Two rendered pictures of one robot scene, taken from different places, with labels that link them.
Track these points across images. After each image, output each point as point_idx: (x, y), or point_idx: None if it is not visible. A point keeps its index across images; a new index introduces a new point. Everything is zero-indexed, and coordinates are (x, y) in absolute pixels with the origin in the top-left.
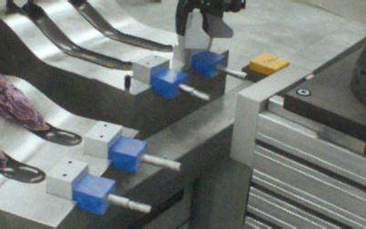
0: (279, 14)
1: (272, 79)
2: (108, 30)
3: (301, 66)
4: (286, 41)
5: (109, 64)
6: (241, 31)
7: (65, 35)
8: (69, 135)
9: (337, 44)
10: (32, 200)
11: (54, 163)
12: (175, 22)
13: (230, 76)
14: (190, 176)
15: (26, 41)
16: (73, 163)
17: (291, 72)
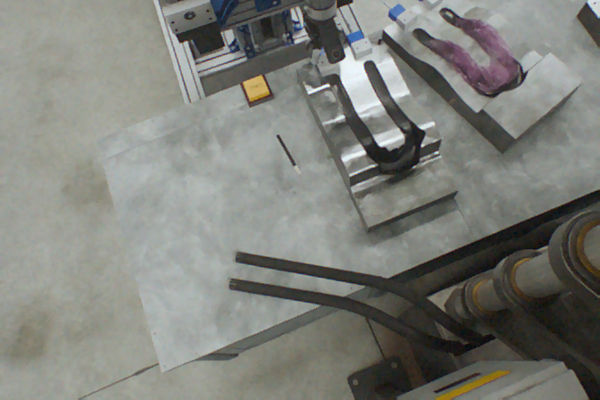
0: (156, 191)
1: None
2: (351, 122)
3: None
4: (198, 138)
5: (373, 77)
6: (218, 166)
7: (387, 112)
8: (416, 37)
9: (162, 122)
10: None
11: (432, 18)
12: (343, 42)
13: (279, 102)
14: None
15: (417, 105)
16: None
17: None
